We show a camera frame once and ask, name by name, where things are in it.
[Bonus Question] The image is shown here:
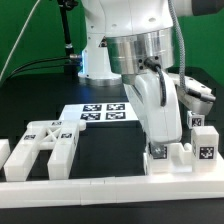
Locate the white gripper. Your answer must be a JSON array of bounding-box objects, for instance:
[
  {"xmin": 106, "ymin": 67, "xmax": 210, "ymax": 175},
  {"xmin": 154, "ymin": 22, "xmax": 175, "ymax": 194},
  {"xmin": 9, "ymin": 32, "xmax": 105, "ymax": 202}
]
[{"xmin": 123, "ymin": 70, "xmax": 214, "ymax": 158}]

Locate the white L-shaped fence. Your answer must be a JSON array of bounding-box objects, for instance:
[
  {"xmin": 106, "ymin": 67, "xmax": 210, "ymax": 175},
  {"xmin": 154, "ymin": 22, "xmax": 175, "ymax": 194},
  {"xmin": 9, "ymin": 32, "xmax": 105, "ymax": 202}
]
[{"xmin": 0, "ymin": 171, "xmax": 224, "ymax": 208}]

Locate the white cable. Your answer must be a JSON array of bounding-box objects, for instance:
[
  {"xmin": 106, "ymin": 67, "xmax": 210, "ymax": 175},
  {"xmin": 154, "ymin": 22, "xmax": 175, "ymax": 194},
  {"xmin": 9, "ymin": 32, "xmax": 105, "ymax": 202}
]
[{"xmin": 0, "ymin": 0, "xmax": 43, "ymax": 83}]

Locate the black cable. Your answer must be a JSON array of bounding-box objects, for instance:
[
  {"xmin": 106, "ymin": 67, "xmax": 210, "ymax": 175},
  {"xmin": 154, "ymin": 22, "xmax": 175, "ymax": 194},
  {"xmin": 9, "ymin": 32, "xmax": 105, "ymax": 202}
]
[{"xmin": 6, "ymin": 54, "xmax": 83, "ymax": 79}]

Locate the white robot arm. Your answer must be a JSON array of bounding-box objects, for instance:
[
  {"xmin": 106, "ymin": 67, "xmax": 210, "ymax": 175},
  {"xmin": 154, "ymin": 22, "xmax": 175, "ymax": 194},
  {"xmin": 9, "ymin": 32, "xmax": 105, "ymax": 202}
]
[{"xmin": 81, "ymin": 0, "xmax": 224, "ymax": 157}]

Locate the white tagged cube right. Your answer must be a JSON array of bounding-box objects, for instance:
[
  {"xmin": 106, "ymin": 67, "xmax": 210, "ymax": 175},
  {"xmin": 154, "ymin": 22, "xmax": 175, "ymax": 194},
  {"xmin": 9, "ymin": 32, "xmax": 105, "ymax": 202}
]
[{"xmin": 187, "ymin": 111, "xmax": 205, "ymax": 129}]

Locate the white marker base plate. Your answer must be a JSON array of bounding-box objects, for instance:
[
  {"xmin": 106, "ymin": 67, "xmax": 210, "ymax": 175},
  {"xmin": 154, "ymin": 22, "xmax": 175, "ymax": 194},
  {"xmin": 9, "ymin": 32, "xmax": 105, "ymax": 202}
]
[{"xmin": 59, "ymin": 102, "xmax": 137, "ymax": 123}]

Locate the white chair back frame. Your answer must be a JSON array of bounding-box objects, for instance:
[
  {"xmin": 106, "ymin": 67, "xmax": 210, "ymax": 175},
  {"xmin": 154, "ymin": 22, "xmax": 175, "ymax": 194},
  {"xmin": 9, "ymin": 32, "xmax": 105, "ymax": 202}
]
[{"xmin": 4, "ymin": 120, "xmax": 86, "ymax": 182}]

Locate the white chair seat block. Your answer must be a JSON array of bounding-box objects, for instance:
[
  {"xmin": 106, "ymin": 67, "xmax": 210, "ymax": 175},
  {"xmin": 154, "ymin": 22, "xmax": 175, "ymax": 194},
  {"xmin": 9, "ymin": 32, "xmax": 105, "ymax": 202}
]
[{"xmin": 143, "ymin": 141, "xmax": 219, "ymax": 176}]

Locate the white block at left edge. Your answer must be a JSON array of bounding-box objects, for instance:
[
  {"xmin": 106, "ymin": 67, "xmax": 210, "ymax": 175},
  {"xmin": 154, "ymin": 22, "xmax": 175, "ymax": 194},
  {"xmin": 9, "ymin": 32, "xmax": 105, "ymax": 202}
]
[{"xmin": 0, "ymin": 139, "xmax": 10, "ymax": 169}]

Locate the grey braided cable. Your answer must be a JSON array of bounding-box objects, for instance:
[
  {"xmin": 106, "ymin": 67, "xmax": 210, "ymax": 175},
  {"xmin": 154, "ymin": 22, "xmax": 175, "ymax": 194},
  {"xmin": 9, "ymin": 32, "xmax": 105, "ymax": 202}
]
[{"xmin": 166, "ymin": 0, "xmax": 218, "ymax": 103}]

